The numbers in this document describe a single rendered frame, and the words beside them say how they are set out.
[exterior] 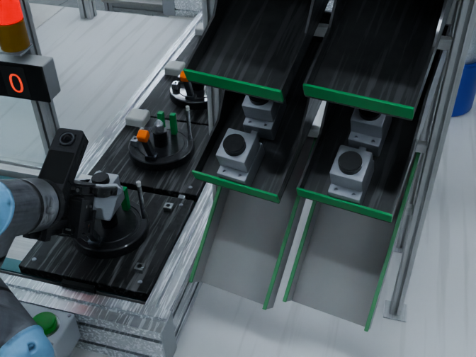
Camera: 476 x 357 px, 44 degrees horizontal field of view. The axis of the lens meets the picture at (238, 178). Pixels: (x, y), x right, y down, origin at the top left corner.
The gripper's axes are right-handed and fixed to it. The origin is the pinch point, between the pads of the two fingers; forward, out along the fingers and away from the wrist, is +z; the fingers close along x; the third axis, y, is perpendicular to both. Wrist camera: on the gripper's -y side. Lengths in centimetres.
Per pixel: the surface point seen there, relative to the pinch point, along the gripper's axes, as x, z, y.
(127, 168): -4.8, 20.4, -1.7
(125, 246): 5.1, 1.2, 10.2
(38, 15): -80, 97, -45
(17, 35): -17.0, -4.6, -23.0
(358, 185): 42.9, -17.5, -7.5
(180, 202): 9.8, 14.5, 2.6
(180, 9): -30, 106, -54
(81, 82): -42, 65, -21
